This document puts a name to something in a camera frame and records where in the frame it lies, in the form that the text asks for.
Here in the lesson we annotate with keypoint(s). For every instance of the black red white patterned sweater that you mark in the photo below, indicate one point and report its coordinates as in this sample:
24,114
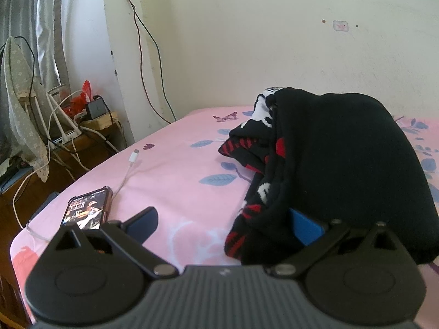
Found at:
334,156

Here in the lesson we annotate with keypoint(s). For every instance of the grey window curtain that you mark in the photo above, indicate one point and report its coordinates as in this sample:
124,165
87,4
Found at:
39,22

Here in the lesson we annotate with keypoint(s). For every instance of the smartphone in dark case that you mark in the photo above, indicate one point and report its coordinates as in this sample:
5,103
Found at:
90,210

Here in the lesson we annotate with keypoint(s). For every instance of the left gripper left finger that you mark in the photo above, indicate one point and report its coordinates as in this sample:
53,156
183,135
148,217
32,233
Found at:
129,236

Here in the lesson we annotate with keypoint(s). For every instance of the grey floral lace cloth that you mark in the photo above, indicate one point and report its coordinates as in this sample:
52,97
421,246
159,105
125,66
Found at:
21,137

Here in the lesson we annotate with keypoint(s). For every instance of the black power adapter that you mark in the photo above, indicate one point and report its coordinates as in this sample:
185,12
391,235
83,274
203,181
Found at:
95,108

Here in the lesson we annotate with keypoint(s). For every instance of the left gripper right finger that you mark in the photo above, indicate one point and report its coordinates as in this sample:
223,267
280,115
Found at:
317,237

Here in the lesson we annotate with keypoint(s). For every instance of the wooden side table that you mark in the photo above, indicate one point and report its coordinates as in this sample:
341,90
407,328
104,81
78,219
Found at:
100,139

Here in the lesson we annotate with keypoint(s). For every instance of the red plastic bag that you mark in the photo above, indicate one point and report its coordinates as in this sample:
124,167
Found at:
77,102

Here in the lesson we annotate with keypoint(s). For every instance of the pink floral bed sheet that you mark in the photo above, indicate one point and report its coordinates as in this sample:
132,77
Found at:
198,193

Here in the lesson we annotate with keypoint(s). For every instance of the small wall sticker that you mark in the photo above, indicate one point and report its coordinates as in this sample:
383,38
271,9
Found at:
340,26

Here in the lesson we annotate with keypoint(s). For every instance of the white wifi router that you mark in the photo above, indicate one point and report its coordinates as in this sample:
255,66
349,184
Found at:
46,113

